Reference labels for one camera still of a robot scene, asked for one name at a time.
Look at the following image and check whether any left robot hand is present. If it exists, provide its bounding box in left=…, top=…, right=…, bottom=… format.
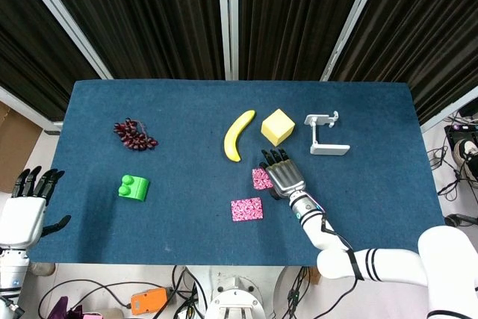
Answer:
left=0, top=165, right=72, bottom=251

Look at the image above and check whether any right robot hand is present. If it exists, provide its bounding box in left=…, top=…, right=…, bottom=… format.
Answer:
left=258, top=148, right=308, bottom=201

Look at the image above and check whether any pink speckled sponge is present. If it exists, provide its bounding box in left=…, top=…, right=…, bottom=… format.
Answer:
left=251, top=167, right=275, bottom=191
left=230, top=196, right=264, bottom=224

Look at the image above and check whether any white phone stand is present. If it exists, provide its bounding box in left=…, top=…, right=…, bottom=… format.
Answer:
left=303, top=110, right=351, bottom=156

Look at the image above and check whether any yellow cube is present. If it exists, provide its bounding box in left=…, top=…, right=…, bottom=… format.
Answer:
left=261, top=108, right=296, bottom=147

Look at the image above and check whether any yellow banana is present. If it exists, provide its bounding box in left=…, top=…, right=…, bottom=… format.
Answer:
left=223, top=109, right=257, bottom=164

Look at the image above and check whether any brown cardboard box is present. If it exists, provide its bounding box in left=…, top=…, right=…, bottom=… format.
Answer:
left=0, top=100, right=43, bottom=193

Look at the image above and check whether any purple cloth bag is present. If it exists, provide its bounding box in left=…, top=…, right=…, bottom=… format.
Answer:
left=50, top=296, right=100, bottom=319

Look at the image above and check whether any blue felt table cloth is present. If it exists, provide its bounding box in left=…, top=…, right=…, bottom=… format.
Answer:
left=28, top=79, right=446, bottom=269

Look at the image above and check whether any green plastic block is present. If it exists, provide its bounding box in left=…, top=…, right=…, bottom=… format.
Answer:
left=117, top=173, right=151, bottom=203

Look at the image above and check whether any white robot torso base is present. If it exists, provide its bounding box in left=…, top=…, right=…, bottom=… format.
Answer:
left=205, top=266, right=289, bottom=319

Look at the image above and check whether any dark red grape bunch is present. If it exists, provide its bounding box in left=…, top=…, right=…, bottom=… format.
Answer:
left=113, top=117, right=159, bottom=152

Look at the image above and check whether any orange handheld device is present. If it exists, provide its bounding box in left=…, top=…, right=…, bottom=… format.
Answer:
left=130, top=288, right=168, bottom=315

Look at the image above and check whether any black pleated curtain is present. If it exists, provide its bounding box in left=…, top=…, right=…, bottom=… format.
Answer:
left=0, top=0, right=102, bottom=123
left=237, top=0, right=375, bottom=82
left=329, top=0, right=478, bottom=125
left=34, top=0, right=226, bottom=81

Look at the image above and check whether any white black sneaker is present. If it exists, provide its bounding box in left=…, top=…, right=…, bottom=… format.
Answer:
left=453, top=137, right=478, bottom=188

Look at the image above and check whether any long black floor cable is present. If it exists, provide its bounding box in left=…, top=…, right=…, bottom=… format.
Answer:
left=38, top=279, right=132, bottom=312

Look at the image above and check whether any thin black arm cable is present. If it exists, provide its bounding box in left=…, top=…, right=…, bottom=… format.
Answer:
left=319, top=216, right=366, bottom=311

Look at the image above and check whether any black cable bundle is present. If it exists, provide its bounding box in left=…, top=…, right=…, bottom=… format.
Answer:
left=285, top=266, right=311, bottom=319
left=170, top=265, right=205, bottom=319

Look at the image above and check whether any white frame post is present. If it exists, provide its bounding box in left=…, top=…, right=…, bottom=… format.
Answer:
left=217, top=0, right=240, bottom=81
left=0, top=84, right=65, bottom=126
left=12, top=0, right=114, bottom=81
left=420, top=85, right=478, bottom=134
left=319, top=0, right=390, bottom=82

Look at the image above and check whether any black cable tangle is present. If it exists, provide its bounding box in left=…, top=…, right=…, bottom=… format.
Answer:
left=425, top=131, right=478, bottom=203

